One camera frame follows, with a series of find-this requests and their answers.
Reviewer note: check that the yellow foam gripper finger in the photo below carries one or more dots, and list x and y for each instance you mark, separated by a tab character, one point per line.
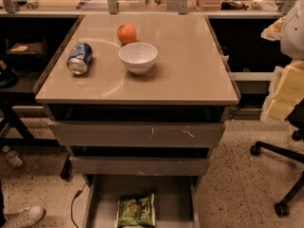
274	112
290	89

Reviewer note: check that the grey middle drawer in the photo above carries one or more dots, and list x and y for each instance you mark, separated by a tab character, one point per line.
140	166

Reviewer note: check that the black side table frame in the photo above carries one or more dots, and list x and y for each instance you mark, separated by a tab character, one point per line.
12	119

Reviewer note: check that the blue soda can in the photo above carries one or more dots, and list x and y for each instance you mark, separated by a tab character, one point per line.
79	58

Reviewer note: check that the green jalapeno chip bag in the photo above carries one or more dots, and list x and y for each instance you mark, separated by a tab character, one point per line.
136	212

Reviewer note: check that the grey drawer cabinet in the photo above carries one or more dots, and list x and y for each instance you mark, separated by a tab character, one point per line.
189	83

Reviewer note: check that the clear plastic bottle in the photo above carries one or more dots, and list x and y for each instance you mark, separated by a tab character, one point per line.
13	156

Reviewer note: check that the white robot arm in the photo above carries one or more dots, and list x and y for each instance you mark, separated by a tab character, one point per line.
289	30

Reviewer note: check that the open grey bottom drawer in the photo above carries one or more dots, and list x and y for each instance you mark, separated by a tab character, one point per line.
175	201

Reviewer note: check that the grey top drawer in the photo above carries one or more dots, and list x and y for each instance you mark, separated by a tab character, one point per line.
73	133

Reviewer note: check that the orange fruit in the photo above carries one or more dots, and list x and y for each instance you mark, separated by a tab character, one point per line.
127	34

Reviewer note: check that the white sneaker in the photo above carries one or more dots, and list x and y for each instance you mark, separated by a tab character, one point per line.
25	218

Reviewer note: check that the white ceramic bowl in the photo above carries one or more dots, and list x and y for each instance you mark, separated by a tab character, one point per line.
138	57

